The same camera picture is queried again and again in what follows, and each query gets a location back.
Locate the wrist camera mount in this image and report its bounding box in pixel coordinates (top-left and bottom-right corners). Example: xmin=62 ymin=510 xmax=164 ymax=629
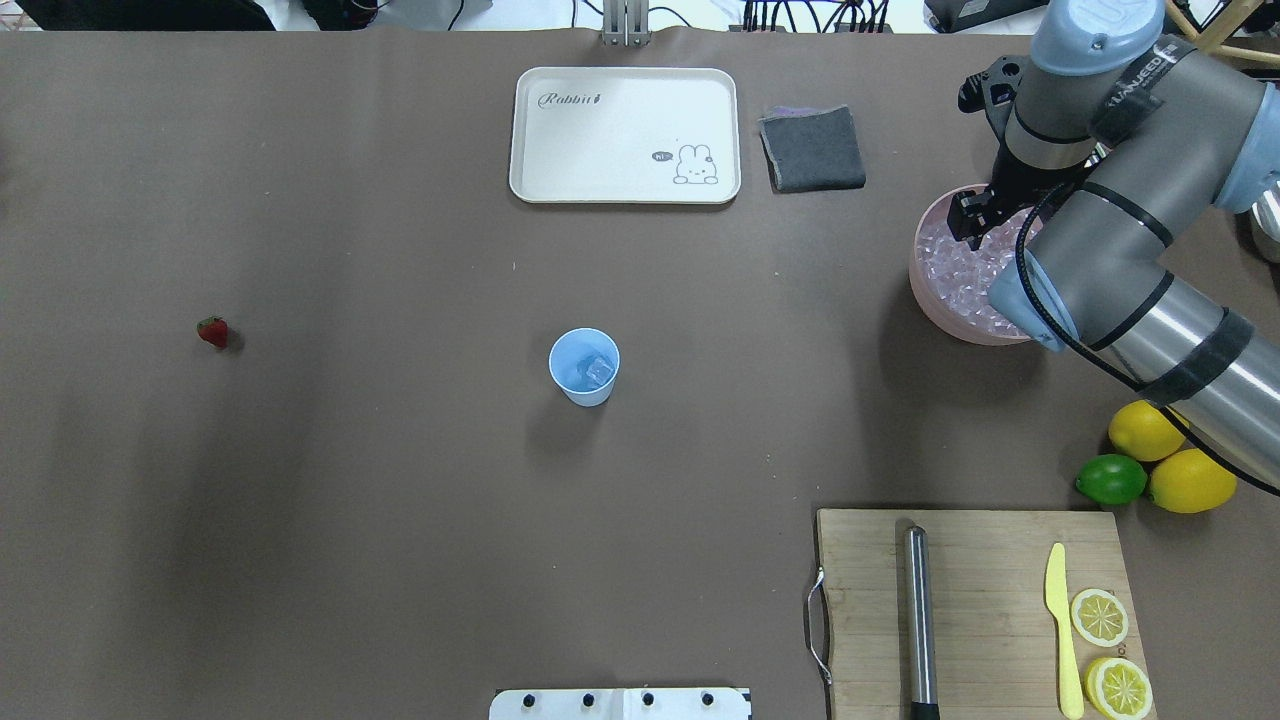
xmin=956 ymin=55 xmax=1030 ymax=138

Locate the yellow plastic knife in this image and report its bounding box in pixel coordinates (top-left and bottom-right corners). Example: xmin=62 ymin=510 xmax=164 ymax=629
xmin=1043 ymin=542 xmax=1085 ymax=719

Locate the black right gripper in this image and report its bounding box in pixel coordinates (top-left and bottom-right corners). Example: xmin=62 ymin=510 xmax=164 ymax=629
xmin=946 ymin=142 xmax=1076 ymax=251

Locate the red strawberry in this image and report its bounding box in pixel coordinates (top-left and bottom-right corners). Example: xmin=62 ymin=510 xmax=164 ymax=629
xmin=196 ymin=316 xmax=230 ymax=350

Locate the grey folded cloth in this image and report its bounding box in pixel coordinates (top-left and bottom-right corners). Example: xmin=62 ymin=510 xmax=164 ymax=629
xmin=756 ymin=105 xmax=867 ymax=193

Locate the yellow lemon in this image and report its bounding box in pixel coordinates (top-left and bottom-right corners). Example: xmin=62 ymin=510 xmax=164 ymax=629
xmin=1147 ymin=448 xmax=1239 ymax=514
xmin=1107 ymin=398 xmax=1187 ymax=462

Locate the metal muddler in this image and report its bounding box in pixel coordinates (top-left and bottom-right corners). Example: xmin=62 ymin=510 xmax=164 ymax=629
xmin=904 ymin=525 xmax=940 ymax=719

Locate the metal camera post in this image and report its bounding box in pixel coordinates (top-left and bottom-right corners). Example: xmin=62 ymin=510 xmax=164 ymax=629
xmin=598 ymin=0 xmax=652 ymax=47

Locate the wooden cutting board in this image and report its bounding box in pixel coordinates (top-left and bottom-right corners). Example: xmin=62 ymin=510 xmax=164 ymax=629
xmin=815 ymin=509 xmax=1137 ymax=719

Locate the pink bowl of ice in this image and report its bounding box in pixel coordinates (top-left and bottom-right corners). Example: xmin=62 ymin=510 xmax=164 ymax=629
xmin=909 ymin=190 xmax=1030 ymax=346

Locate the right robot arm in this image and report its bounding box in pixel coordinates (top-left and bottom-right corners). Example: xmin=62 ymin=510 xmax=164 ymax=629
xmin=947 ymin=1 xmax=1279 ymax=495

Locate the green lime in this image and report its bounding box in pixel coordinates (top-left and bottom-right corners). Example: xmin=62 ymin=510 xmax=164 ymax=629
xmin=1074 ymin=454 xmax=1149 ymax=506

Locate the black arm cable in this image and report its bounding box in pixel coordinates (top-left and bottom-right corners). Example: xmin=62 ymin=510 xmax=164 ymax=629
xmin=1014 ymin=181 xmax=1280 ymax=498

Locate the cream rabbit tray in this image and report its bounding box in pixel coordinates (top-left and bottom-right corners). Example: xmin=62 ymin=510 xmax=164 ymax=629
xmin=508 ymin=67 xmax=742 ymax=205

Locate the blue plastic cup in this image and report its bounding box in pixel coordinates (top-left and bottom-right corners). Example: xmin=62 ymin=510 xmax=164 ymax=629
xmin=548 ymin=328 xmax=621 ymax=407

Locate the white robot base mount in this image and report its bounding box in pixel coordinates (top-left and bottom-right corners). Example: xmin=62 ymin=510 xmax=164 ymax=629
xmin=488 ymin=685 xmax=753 ymax=719

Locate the lemon slice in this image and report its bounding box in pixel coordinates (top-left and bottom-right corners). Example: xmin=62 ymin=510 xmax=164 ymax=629
xmin=1069 ymin=588 xmax=1132 ymax=648

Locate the lemon half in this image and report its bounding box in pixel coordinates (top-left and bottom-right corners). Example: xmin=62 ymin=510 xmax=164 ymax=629
xmin=1084 ymin=657 xmax=1155 ymax=719

